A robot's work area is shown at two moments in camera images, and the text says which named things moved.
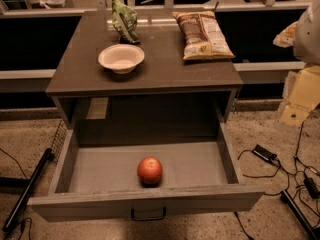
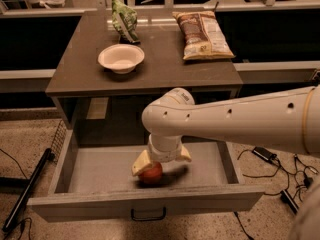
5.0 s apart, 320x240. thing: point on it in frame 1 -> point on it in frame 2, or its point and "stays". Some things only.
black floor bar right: [286, 197] stays
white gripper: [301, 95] -> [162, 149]
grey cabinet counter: [165, 89] stays
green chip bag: [124, 20] stays
